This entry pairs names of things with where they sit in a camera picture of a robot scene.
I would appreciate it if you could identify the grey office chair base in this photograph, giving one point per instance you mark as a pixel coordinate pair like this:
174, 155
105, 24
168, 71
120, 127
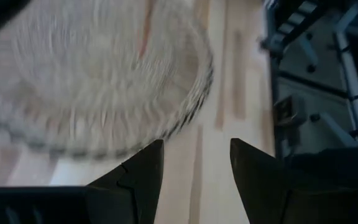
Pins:
346, 77

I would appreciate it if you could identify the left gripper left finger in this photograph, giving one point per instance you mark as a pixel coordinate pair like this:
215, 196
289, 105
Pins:
141, 186

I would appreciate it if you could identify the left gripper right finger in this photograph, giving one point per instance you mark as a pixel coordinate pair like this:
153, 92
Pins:
259, 186

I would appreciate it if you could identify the round woven straw placemat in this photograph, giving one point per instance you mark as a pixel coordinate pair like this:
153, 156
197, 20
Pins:
98, 81

